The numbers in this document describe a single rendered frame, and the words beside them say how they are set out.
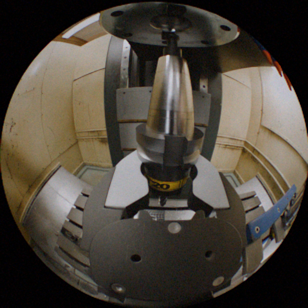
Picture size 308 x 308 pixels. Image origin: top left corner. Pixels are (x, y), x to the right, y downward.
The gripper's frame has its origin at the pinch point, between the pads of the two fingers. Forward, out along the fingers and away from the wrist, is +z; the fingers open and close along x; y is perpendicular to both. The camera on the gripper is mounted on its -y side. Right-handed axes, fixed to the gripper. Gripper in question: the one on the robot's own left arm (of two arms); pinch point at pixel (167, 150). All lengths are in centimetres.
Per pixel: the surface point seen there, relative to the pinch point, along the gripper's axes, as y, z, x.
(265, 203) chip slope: 47, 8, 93
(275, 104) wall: -33, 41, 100
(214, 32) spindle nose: -16.4, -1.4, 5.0
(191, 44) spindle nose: -16.3, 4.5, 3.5
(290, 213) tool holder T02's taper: 4.6, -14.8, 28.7
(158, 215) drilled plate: 30.0, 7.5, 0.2
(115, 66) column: -28, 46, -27
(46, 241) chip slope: 55, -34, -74
